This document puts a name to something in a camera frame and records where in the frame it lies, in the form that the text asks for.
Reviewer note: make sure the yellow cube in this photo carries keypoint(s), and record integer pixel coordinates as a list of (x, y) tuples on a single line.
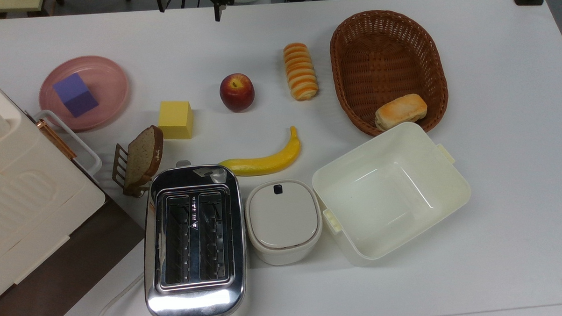
[(174, 119)]

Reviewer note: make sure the purple cube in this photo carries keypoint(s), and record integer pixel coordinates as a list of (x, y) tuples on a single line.
[(75, 95)]

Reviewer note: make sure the black clamp pole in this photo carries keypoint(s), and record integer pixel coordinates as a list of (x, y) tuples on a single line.
[(160, 2)]

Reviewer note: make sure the red apple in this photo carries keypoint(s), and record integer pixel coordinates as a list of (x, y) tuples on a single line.
[(236, 93)]

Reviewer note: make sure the orange white striped bread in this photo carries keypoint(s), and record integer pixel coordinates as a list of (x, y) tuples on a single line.
[(300, 72)]

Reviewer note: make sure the pink plate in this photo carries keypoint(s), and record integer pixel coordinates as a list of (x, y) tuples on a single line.
[(108, 84)]

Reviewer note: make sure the yellow banana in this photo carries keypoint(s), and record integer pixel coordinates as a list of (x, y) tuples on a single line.
[(267, 162)]

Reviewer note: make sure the brown bread slice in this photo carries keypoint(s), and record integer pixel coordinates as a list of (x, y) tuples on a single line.
[(143, 156)]

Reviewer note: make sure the brown wicker basket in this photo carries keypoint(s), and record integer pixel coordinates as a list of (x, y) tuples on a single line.
[(385, 56)]

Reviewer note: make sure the brown toast rack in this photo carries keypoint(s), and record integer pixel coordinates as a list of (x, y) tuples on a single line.
[(119, 166)]

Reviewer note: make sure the golden bread roll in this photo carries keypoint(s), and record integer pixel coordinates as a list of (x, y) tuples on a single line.
[(401, 111)]

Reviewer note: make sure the small white lidded bin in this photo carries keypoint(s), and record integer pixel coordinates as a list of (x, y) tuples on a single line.
[(283, 218)]

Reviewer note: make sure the cream plastic open box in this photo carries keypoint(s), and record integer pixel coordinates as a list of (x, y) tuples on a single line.
[(390, 196)]

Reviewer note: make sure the cream toy cabinet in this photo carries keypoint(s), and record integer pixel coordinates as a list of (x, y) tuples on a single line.
[(25, 195)]

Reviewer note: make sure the chrome cream toaster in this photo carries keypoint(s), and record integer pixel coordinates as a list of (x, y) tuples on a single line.
[(197, 301)]

